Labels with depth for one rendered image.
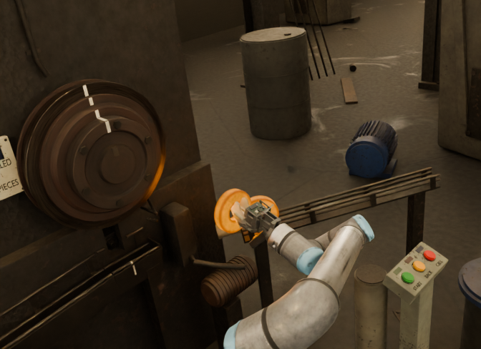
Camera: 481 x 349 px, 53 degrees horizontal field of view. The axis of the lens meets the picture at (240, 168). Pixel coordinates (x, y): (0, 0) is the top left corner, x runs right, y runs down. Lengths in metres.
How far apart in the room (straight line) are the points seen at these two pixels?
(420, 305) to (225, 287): 0.69
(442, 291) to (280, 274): 0.82
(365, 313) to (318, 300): 0.86
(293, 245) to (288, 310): 0.48
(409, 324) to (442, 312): 0.65
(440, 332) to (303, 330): 1.43
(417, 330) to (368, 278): 0.24
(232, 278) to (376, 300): 0.53
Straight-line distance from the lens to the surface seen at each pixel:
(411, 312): 1.85
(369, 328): 1.96
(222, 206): 1.62
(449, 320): 2.49
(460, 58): 3.69
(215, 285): 1.85
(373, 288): 1.83
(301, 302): 1.05
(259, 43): 4.07
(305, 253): 1.48
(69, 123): 1.45
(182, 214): 1.79
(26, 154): 1.45
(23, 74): 1.57
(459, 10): 3.65
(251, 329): 1.09
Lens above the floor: 1.69
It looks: 26 degrees down
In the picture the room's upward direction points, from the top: 8 degrees counter-clockwise
